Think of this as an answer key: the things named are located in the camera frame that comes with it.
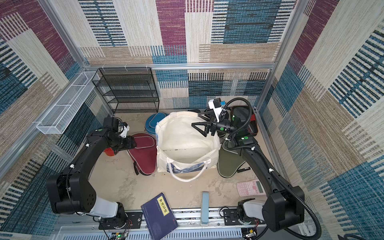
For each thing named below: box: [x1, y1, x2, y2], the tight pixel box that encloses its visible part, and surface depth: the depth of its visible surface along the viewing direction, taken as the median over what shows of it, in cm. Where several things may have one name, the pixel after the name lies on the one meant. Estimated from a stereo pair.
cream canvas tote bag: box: [155, 111, 221, 182], surface depth 87 cm
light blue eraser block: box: [201, 191, 209, 225], surface depth 75 cm
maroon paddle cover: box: [127, 132, 157, 176], surface depth 92 cm
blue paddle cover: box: [145, 112, 169, 135], surface depth 111 cm
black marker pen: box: [237, 167, 251, 173], surface depth 91 cm
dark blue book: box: [140, 192, 179, 240], surface depth 76 cm
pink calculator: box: [236, 179, 266, 197], surface depth 83 cm
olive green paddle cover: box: [218, 140, 246, 178], surface depth 91 cm
